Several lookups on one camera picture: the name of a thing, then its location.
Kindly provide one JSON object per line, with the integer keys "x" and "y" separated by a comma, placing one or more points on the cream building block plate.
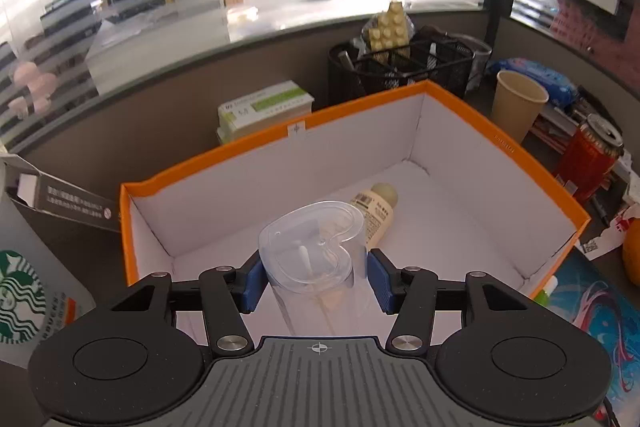
{"x": 390, "y": 31}

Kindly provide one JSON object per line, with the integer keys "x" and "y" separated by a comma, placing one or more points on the green white medicine box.
{"x": 262, "y": 109}

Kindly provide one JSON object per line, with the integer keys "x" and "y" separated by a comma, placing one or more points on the clear heart-shaped plastic container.
{"x": 315, "y": 258}

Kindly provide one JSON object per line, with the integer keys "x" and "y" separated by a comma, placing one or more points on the cream lotion bottle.
{"x": 377, "y": 206}

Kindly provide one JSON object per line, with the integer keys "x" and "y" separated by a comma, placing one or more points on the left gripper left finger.
{"x": 227, "y": 294}

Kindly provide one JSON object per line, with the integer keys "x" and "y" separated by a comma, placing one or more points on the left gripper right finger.
{"x": 409, "y": 294}

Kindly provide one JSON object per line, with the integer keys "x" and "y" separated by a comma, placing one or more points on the green tube bottle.
{"x": 543, "y": 296}

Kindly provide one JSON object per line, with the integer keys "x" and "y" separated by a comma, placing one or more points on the Starbucks plastic cup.
{"x": 39, "y": 296}

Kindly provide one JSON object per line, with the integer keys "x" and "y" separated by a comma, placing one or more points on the black white carton box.
{"x": 39, "y": 191}

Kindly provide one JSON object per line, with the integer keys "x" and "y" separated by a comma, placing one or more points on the red drink can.
{"x": 589, "y": 157}

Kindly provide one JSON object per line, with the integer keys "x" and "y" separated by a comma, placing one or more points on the brown paper cup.
{"x": 517, "y": 102}

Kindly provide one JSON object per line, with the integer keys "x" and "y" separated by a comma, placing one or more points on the blue wet wipes pack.
{"x": 561, "y": 90}

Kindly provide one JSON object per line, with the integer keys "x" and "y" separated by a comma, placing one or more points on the black mesh desk organizer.
{"x": 354, "y": 72}

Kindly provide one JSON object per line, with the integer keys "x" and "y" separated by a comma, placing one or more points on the orange cardboard box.
{"x": 470, "y": 198}

